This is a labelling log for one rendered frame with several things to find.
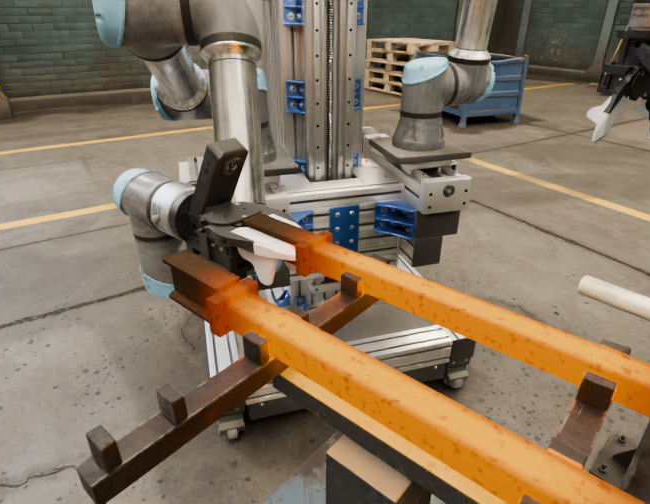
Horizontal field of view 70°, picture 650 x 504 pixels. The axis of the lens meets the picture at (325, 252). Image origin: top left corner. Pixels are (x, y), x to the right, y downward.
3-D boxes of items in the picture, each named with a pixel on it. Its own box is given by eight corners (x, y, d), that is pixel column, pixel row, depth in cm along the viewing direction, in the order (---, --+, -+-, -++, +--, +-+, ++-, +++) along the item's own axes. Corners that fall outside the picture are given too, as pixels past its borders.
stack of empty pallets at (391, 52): (360, 87, 777) (362, 39, 743) (401, 83, 817) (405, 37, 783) (410, 98, 682) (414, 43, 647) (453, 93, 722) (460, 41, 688)
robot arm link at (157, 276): (214, 297, 73) (206, 235, 68) (140, 303, 71) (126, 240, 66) (217, 272, 80) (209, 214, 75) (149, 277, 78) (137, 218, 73)
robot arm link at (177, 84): (222, 125, 121) (190, 25, 67) (163, 127, 119) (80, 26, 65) (219, 79, 121) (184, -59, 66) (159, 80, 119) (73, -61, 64)
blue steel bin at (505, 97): (408, 108, 613) (413, 48, 580) (460, 104, 637) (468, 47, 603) (461, 127, 513) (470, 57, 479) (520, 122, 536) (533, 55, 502)
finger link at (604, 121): (576, 136, 95) (608, 97, 93) (599, 143, 90) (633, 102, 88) (568, 128, 94) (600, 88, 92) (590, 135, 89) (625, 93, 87)
